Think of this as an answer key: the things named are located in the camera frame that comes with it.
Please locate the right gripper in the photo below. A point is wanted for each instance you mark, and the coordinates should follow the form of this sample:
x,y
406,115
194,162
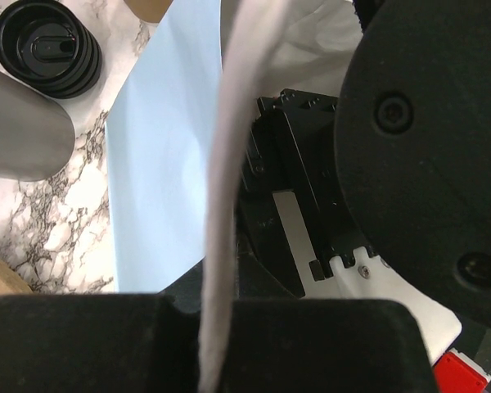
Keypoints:
x,y
290,205

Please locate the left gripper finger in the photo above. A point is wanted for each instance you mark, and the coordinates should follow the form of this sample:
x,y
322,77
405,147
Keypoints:
x,y
142,343

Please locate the blue paper bag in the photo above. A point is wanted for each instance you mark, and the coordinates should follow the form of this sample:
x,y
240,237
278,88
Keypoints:
x,y
160,128

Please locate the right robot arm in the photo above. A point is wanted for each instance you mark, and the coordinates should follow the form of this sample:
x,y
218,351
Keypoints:
x,y
399,162

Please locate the grey straw holder cup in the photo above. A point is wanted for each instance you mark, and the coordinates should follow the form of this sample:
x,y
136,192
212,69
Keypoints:
x,y
36,134

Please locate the stack of black lids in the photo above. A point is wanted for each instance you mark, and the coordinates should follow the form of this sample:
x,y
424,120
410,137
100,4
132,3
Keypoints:
x,y
44,45

